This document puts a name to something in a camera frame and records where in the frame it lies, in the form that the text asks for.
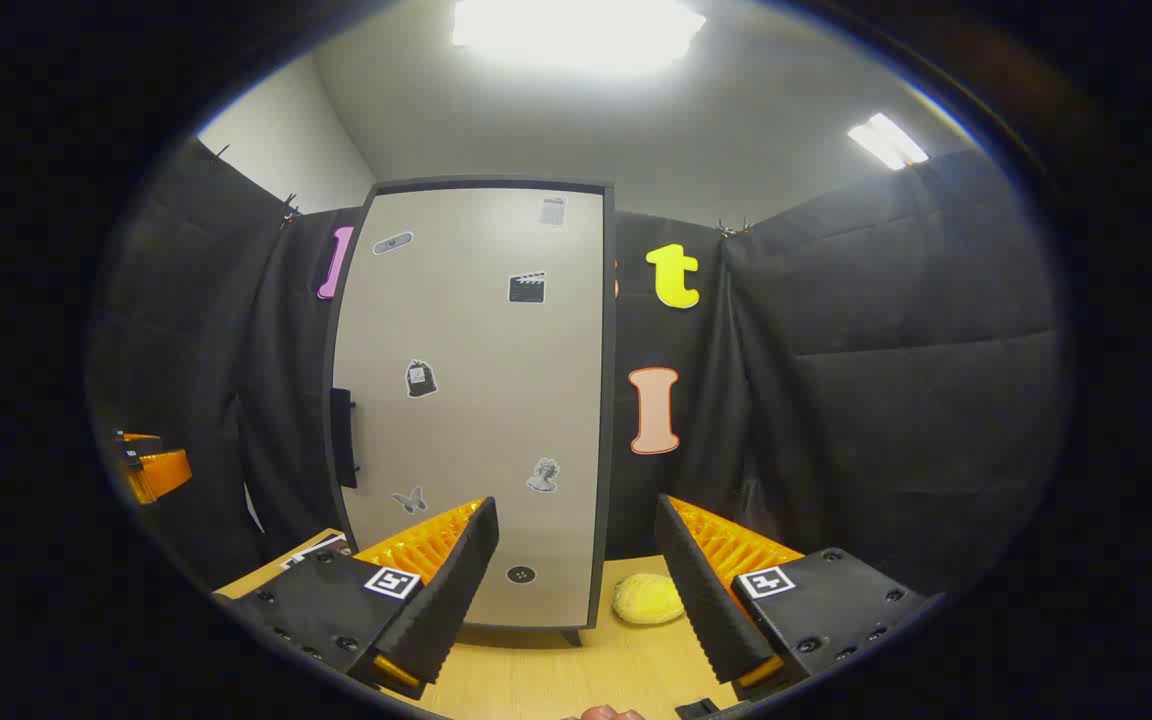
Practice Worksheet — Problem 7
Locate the grey cabinet door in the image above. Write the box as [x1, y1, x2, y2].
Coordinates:
[333, 188, 605, 629]

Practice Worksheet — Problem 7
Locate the black backdrop cloth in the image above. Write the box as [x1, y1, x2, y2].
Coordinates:
[86, 135, 1072, 601]

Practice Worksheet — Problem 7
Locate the white printed card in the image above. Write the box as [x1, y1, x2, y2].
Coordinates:
[279, 534, 352, 571]

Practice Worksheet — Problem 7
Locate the ceiling light panel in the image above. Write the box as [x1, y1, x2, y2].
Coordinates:
[846, 112, 930, 171]
[451, 0, 707, 76]

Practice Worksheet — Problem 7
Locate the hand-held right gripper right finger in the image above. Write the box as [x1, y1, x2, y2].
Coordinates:
[654, 493, 937, 701]

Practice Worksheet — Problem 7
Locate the black cabinet door handle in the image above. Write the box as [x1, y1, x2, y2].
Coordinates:
[329, 388, 361, 489]

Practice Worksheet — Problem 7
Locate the yellow sponge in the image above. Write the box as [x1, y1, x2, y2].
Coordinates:
[612, 573, 687, 626]

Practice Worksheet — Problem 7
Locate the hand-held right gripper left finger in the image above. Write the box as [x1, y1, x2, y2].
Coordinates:
[226, 497, 500, 701]

